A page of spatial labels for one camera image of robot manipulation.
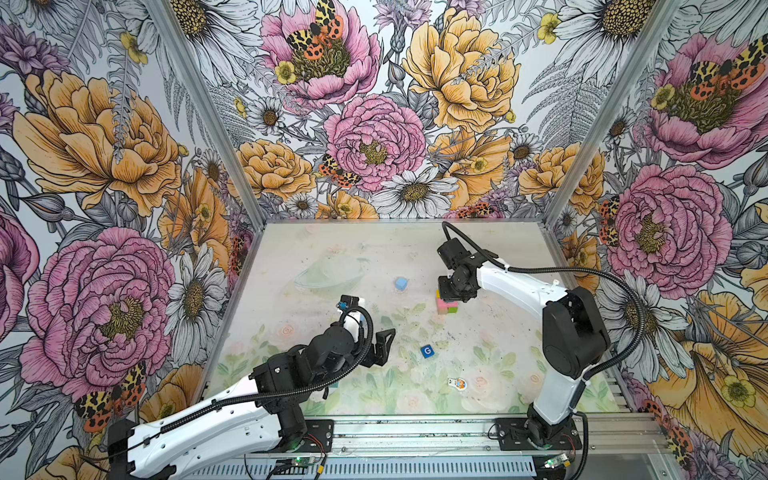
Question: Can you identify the aluminium corner post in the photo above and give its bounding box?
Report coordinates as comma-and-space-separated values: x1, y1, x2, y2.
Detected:
542, 0, 680, 228
147, 1, 266, 234

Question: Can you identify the pink rectangular block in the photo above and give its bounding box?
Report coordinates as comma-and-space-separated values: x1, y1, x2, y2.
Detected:
436, 299, 459, 310

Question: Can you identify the grey vented cable duct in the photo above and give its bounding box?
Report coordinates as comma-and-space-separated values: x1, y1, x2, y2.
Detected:
208, 455, 537, 479

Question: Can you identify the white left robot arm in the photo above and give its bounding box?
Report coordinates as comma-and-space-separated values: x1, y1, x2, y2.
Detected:
107, 324, 396, 479

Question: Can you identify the aluminium corner post right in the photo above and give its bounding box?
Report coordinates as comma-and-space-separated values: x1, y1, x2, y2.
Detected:
542, 0, 680, 228

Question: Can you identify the black corrugated right cable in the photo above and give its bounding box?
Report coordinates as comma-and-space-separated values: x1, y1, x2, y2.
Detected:
441, 221, 647, 382

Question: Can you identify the aluminium front rail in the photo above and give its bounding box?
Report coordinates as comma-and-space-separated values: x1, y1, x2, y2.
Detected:
161, 413, 667, 457

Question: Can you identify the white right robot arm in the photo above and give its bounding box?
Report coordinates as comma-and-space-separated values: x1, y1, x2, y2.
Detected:
437, 238, 611, 448

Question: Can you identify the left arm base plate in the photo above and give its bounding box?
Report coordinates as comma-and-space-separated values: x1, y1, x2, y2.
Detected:
288, 419, 335, 454

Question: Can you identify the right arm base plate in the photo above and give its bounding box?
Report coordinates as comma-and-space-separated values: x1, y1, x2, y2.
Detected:
486, 417, 582, 451

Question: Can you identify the green circuit board right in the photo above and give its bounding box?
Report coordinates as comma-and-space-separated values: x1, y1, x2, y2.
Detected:
543, 453, 570, 469

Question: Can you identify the blue letter G block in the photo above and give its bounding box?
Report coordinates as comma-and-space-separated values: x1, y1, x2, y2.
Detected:
420, 345, 435, 359

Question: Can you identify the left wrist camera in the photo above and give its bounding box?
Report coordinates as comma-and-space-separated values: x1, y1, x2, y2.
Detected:
337, 294, 364, 312

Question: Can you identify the aluminium corner post left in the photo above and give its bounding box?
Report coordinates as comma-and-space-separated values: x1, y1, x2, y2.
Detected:
147, 1, 266, 234

